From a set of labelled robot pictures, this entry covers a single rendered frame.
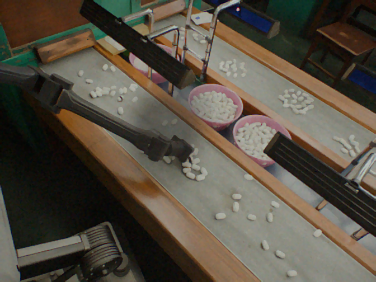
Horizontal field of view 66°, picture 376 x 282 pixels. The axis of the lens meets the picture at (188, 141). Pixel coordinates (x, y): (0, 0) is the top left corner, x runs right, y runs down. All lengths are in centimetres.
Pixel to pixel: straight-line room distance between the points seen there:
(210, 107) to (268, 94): 34
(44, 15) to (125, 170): 82
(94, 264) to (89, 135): 53
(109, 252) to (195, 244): 27
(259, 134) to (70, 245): 90
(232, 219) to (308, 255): 28
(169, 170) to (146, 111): 34
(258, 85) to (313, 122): 34
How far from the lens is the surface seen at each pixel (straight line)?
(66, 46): 161
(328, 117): 164
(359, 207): 88
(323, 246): 120
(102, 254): 97
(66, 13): 162
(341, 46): 296
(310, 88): 172
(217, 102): 146
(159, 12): 191
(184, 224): 103
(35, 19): 156
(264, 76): 171
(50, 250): 95
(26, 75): 100
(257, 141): 135
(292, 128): 144
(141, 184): 110
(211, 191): 114
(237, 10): 150
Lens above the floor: 171
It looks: 50 degrees down
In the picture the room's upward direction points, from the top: 11 degrees clockwise
